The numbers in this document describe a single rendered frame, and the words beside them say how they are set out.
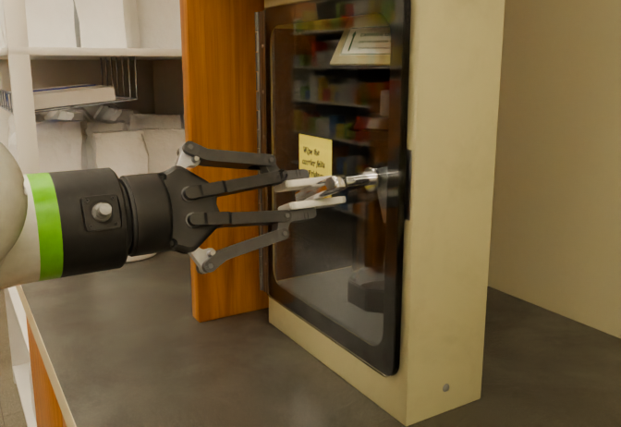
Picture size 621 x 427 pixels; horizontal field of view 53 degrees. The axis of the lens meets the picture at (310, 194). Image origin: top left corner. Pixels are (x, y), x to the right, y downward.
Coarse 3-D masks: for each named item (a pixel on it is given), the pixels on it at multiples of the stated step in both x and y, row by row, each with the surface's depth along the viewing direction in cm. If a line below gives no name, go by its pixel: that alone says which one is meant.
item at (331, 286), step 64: (320, 0) 69; (384, 0) 59; (320, 64) 70; (384, 64) 60; (320, 128) 72; (384, 128) 61; (384, 192) 62; (320, 256) 75; (384, 256) 63; (320, 320) 76; (384, 320) 64
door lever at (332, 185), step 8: (368, 168) 64; (336, 176) 61; (344, 176) 61; (352, 176) 62; (360, 176) 63; (368, 176) 63; (376, 176) 63; (320, 184) 63; (328, 184) 61; (336, 184) 61; (344, 184) 61; (352, 184) 62; (360, 184) 63; (368, 184) 63; (376, 184) 63; (296, 192) 68; (304, 192) 66; (312, 192) 65; (320, 192) 63; (328, 192) 62; (296, 200) 68; (304, 200) 66
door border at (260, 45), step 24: (264, 24) 81; (264, 48) 82; (264, 72) 82; (408, 72) 58; (264, 96) 83; (264, 120) 84; (264, 144) 85; (264, 192) 86; (264, 264) 89; (264, 288) 89
